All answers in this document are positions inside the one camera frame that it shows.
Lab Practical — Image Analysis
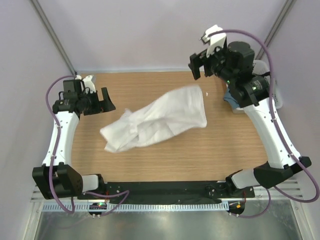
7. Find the white t shirt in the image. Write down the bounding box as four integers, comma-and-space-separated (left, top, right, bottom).
100, 84, 207, 153

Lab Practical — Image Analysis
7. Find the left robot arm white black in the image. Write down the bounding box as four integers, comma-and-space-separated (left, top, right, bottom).
32, 75, 116, 200

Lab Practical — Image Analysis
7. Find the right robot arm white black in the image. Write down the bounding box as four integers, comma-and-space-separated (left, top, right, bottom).
188, 41, 312, 191

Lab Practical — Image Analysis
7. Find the blue grey t shirt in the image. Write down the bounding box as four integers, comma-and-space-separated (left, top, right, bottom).
223, 87, 244, 114

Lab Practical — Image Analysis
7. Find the white laundry basket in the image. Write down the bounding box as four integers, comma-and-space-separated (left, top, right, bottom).
233, 59, 284, 115

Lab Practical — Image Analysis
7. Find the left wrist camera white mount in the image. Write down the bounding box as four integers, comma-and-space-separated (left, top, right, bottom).
75, 74, 97, 94

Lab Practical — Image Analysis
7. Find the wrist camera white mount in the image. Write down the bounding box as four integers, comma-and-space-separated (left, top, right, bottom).
200, 24, 227, 58
75, 74, 97, 94

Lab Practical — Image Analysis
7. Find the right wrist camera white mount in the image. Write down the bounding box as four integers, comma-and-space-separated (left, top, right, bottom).
200, 24, 227, 58

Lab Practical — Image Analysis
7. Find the right aluminium corner post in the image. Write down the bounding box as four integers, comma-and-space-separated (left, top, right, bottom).
264, 0, 297, 48

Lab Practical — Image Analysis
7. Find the aluminium corner post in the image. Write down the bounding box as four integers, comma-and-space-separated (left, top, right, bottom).
29, 0, 77, 75
264, 0, 297, 48

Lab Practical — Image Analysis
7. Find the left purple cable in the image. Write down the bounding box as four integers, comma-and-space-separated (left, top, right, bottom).
45, 74, 130, 216

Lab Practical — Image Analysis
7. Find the left aluminium corner post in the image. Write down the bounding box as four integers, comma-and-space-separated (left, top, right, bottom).
29, 0, 77, 75

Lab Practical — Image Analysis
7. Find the white slotted cable duct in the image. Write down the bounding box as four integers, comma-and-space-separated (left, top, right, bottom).
42, 202, 230, 213

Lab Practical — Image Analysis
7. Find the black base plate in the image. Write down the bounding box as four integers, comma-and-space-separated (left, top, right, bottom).
94, 180, 255, 205

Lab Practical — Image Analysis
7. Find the aluminium frame rail front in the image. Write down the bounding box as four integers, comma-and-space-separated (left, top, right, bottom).
30, 179, 303, 203

